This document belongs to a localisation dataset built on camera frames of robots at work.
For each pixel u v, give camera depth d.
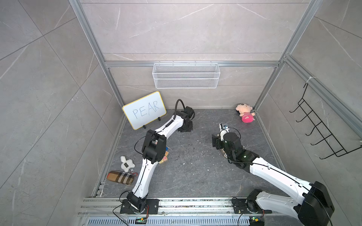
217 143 0.71
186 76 1.01
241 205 0.74
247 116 1.07
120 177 0.80
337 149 0.59
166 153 0.92
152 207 0.73
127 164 0.85
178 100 0.84
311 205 0.38
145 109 1.03
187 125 0.88
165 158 0.90
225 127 0.66
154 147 0.61
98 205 0.75
